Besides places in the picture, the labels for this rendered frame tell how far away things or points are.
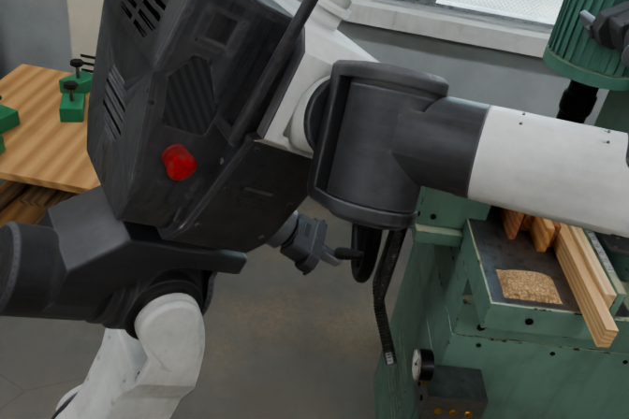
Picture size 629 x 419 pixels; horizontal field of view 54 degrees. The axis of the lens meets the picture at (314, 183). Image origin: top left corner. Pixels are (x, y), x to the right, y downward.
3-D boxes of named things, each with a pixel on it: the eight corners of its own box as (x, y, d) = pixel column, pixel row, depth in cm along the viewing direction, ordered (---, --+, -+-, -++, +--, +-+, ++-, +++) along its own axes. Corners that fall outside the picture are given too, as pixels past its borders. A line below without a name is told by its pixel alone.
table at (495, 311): (396, 140, 155) (402, 120, 152) (516, 156, 157) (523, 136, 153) (425, 323, 105) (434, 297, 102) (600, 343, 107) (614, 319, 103)
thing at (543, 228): (505, 175, 137) (513, 153, 134) (512, 176, 137) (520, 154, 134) (536, 251, 116) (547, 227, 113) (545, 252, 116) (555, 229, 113)
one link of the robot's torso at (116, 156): (82, 288, 60) (258, -51, 50) (28, 120, 84) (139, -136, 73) (306, 310, 80) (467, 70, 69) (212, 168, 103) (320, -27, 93)
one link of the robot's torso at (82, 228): (-14, 341, 72) (43, 221, 66) (-25, 269, 81) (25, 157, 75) (193, 349, 90) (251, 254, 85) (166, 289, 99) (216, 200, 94)
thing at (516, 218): (484, 172, 137) (492, 146, 133) (490, 173, 137) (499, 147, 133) (507, 238, 118) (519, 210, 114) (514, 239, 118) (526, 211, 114)
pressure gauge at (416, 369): (407, 368, 126) (416, 340, 122) (426, 369, 126) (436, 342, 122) (411, 393, 121) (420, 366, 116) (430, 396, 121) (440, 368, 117)
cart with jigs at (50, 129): (38, 180, 259) (18, 34, 223) (171, 206, 257) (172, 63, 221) (-62, 289, 204) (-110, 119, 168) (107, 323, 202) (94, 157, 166)
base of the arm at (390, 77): (444, 235, 63) (364, 232, 56) (358, 201, 73) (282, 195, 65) (481, 88, 61) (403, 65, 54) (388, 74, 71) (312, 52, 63)
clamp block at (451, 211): (408, 182, 135) (417, 147, 129) (469, 191, 135) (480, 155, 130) (415, 225, 122) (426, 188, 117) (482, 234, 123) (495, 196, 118)
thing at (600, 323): (513, 160, 143) (519, 145, 141) (521, 161, 143) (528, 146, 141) (596, 346, 98) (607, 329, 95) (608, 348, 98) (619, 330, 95)
